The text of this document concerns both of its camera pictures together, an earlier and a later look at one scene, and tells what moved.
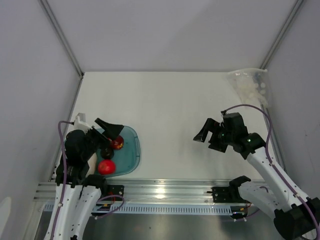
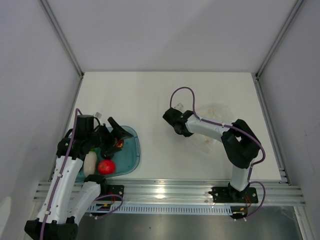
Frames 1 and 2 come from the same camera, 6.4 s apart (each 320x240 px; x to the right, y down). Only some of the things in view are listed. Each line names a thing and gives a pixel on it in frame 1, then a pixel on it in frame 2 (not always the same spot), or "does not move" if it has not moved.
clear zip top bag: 253,85 to 216,112
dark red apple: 117,143 does not move
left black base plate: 111,190 does not move
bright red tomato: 106,167 does not move
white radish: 92,163 does not move
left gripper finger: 100,145 to 108,153
